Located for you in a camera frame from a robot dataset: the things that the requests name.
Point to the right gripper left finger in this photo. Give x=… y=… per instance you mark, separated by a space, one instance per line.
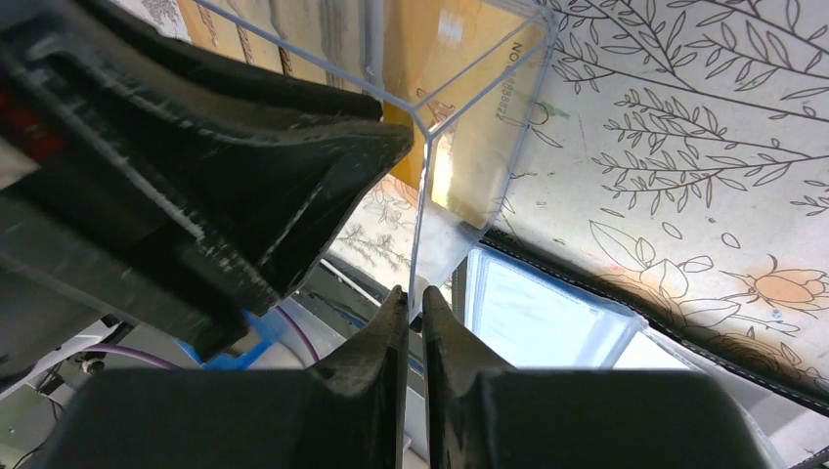
x=345 y=411

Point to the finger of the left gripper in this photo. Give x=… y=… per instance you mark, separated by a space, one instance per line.
x=171 y=186

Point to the orange credit card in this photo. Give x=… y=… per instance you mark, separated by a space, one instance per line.
x=463 y=75

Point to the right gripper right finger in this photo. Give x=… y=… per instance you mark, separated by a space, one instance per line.
x=485 y=413

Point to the floral pattern table mat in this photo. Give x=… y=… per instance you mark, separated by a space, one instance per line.
x=701 y=126

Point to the clear plastic card box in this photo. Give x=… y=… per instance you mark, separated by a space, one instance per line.
x=339 y=43

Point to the black leather card holder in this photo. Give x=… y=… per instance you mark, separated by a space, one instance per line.
x=643 y=313

